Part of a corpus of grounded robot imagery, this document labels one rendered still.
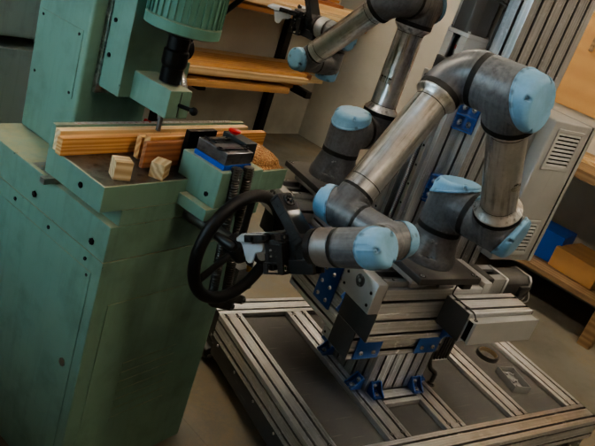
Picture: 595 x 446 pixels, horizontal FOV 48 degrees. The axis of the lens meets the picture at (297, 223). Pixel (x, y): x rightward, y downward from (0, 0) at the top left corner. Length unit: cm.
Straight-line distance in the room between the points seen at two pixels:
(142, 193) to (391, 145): 54
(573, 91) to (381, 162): 323
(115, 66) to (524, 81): 92
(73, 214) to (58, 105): 34
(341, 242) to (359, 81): 418
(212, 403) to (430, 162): 109
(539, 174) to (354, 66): 340
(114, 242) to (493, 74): 86
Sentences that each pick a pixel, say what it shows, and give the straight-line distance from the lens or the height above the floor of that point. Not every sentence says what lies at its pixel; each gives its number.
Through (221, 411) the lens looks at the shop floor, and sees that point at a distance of 232.
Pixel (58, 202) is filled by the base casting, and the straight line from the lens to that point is 162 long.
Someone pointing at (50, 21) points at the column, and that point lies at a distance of 181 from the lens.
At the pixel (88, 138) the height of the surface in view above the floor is 94.
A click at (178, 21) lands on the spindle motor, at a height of 123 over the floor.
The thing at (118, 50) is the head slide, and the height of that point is 110.
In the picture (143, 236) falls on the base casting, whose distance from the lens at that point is 154.
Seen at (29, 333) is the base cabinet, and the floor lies 39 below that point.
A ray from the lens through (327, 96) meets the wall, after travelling 550.
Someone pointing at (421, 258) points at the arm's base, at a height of 84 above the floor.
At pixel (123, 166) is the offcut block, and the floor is 93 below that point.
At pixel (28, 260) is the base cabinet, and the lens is 176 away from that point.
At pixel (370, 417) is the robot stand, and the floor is 22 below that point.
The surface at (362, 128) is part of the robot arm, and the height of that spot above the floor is 101.
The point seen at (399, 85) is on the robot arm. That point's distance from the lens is 215.
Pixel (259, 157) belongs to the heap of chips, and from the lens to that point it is 177.
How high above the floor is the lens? 146
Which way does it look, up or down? 22 degrees down
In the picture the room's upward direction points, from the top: 19 degrees clockwise
